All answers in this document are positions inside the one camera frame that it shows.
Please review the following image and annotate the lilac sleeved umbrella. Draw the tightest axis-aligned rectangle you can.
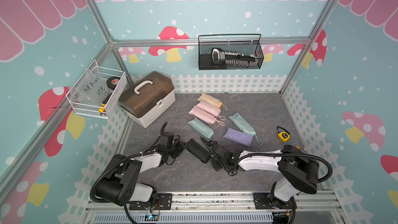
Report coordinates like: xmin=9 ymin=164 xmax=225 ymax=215
xmin=223 ymin=127 xmax=262 ymax=151

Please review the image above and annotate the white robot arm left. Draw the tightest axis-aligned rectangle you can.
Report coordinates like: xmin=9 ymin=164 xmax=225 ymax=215
xmin=90 ymin=122 xmax=186 ymax=209

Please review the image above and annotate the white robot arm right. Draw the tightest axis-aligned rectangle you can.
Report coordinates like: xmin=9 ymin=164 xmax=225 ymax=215
xmin=202 ymin=138 xmax=333 ymax=210

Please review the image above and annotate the mint green sleeved umbrella right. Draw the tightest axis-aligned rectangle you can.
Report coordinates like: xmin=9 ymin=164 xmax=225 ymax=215
xmin=229 ymin=112 xmax=263 ymax=145

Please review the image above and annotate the pink sleeved umbrella front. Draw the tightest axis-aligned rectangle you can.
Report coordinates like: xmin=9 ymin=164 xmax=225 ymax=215
xmin=189 ymin=106 xmax=225 ymax=126

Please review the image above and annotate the pink sleeved umbrella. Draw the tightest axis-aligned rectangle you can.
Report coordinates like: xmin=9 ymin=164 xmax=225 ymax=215
xmin=189 ymin=106 xmax=225 ymax=126
xmin=196 ymin=101 xmax=227 ymax=121

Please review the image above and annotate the brown lidded white toolbox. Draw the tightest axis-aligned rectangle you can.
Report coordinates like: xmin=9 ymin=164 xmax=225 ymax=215
xmin=119 ymin=72 xmax=176 ymax=128

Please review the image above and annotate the pink sleeved umbrella rear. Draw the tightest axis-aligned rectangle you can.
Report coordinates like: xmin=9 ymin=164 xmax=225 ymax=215
xmin=196 ymin=101 xmax=227 ymax=121

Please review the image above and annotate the beige sleeved umbrella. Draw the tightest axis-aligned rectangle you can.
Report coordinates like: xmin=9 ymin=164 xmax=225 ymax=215
xmin=198 ymin=93 xmax=228 ymax=110

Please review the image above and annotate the yellow tape measure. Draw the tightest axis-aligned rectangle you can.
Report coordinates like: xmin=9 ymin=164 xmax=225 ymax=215
xmin=277 ymin=126 xmax=290 ymax=142

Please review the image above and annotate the yellow black tool in bin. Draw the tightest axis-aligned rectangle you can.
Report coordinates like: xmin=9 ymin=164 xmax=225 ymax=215
xmin=98 ymin=93 xmax=112 ymax=114

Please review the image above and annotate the black tape roll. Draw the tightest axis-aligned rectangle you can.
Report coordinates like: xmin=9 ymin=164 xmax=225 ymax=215
xmin=107 ymin=76 xmax=121 ymax=91

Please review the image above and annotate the socket set in basket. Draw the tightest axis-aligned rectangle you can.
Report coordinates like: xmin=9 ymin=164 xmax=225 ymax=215
xmin=211 ymin=48 xmax=258 ymax=68

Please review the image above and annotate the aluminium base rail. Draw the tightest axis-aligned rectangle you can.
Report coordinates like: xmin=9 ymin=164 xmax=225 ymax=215
xmin=81 ymin=191 xmax=349 ymax=224

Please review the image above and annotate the clear acrylic wall bin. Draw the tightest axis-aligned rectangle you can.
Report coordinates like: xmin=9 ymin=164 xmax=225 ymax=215
xmin=66 ymin=61 xmax=127 ymax=119

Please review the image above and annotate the black wire wall basket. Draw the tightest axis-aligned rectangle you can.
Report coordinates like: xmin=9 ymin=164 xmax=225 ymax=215
xmin=198 ymin=34 xmax=264 ymax=70

